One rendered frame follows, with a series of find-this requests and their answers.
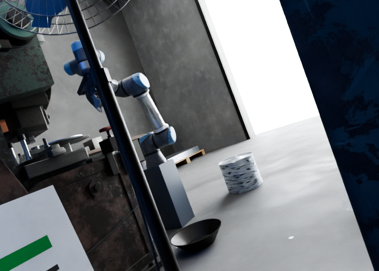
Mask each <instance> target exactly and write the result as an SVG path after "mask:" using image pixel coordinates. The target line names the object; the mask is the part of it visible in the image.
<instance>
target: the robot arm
mask: <svg viewBox="0 0 379 271"><path fill-rule="evenodd" d="M71 48H72V51H73V54H74V57H75V58H74V59H72V60H69V61H68V62H66V63H65V64H64V70H65V72H66V73H67V74H68V75H75V74H77V75H79V76H81V77H82V78H83V79H82V81H81V84H80V86H79V88H78V91H77V93H78V95H79V96H81V95H86V98H87V99H88V101H89V102H90V104H91V105H93V107H94V108H95V109H97V110H98V111H99V112H103V109H104V108H103V105H102V102H101V100H100V97H99V95H98V92H97V90H96V88H93V86H92V83H91V81H90V77H89V73H90V72H91V68H90V66H89V62H88V60H87V57H86V55H85V52H84V50H83V47H82V44H81V41H80V40H79V41H75V42H73V43H72V44H71ZM96 52H97V54H98V57H99V60H100V62H101V64H102V63H103V61H104V54H103V53H102V52H101V51H99V50H97V49H96ZM111 86H112V89H113V92H114V95H115V96H117V97H129V96H131V95H132V96H133V98H135V99H137V100H138V102H139V104H140V106H141V107H142V109H143V111H144V112H145V114H146V116H147V118H148V120H149V121H150V123H151V125H152V127H153V129H154V130H153V132H150V133H148V134H146V135H144V136H142V137H141V138H140V139H139V142H140V145H141V147H142V150H143V153H144V155H145V158H146V168H147V169H148V168H152V167H155V166H158V165H160V164H162V163H164V162H166V158H165V157H164V156H163V154H162V153H161V152H160V148H162V147H165V146H167V145H171V144H173V143H175V141H176V134H175V131H174V129H173V127H169V125H168V124H166V123H164V121H163V119H162V117H161V116H160V114H159V112H158V110H157V108H156V106H155V104H154V103H153V101H152V99H151V97H150V95H149V93H148V92H149V81H148V79H147V78H146V77H145V76H144V75H143V74H142V73H136V74H133V75H131V76H129V77H127V78H125V79H123V80H121V81H116V80H112V83H111ZM96 96H97V97H96Z"/></svg>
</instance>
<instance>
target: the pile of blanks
mask: <svg viewBox="0 0 379 271"><path fill-rule="evenodd" d="M219 168H220V169H221V172H222V175H223V177H224V180H225V183H226V185H227V189H228V191H229V193H230V194H238V193H244V192H247V191H250V190H252V189H254V188H256V187H258V186H260V185H261V184H262V183H263V181H262V178H261V175H260V173H259V169H258V167H257V164H256V162H255V160H254V157H253V154H252V155H250V156H249V157H247V158H245V159H242V160H240V161H238V162H235V163H232V164H229V165H224V166H219Z"/></svg>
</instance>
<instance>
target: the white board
mask: <svg viewBox="0 0 379 271"><path fill-rule="evenodd" d="M0 271H94V270H93V268H92V266H91V264H90V261H89V259H88V257H87V255H86V253H85V251H84V249H83V247H82V245H81V242H80V240H79V239H78V237H77V235H76V232H75V230H74V228H73V226H72V224H71V222H70V220H69V217H68V215H67V213H66V211H65V209H64V207H63V205H62V203H61V201H60V199H59V197H58V195H57V193H56V191H55V188H54V186H53V185H52V186H49V187H47V188H44V189H41V190H38V191H36V192H34V193H31V194H28V195H26V196H23V197H20V198H18V199H15V200H13V201H10V202H7V203H5V204H2V205H0Z"/></svg>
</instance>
